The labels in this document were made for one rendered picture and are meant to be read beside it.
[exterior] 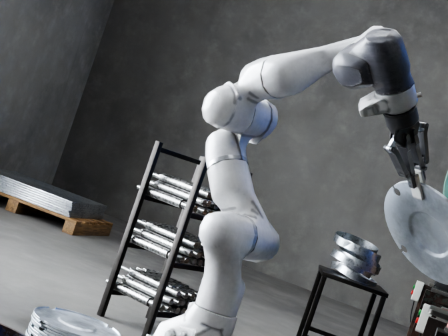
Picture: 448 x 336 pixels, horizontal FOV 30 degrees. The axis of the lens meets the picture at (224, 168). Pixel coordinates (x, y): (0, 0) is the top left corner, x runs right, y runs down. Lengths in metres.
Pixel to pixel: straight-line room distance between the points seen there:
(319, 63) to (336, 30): 6.97
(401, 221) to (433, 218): 0.11
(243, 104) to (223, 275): 0.43
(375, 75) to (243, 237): 0.51
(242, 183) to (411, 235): 0.44
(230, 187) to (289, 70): 0.33
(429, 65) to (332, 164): 1.41
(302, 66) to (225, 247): 0.48
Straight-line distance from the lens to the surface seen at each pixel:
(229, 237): 2.01
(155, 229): 4.34
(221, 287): 2.08
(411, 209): 2.08
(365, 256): 4.97
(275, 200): 8.88
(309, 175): 8.83
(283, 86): 2.05
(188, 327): 2.11
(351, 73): 1.88
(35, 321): 2.71
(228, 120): 2.11
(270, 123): 2.19
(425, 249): 2.14
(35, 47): 8.56
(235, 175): 2.12
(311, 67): 2.06
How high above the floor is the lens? 0.94
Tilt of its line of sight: level
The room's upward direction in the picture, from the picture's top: 19 degrees clockwise
